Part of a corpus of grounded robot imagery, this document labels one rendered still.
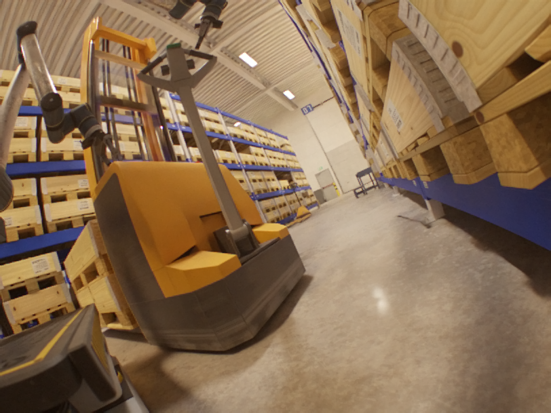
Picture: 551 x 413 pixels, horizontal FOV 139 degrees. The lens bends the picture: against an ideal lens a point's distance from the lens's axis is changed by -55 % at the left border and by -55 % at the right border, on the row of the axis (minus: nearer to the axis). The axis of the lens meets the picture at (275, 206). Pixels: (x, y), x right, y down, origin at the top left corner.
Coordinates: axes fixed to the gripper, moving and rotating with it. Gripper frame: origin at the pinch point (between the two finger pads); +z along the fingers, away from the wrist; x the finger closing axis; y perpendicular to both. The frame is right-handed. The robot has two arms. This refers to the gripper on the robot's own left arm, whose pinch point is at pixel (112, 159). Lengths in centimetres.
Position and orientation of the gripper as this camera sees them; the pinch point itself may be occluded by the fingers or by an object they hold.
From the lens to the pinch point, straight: 120.0
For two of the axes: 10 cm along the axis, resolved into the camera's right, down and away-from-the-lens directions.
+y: 3.7, -5.8, 7.2
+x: -6.7, 3.7, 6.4
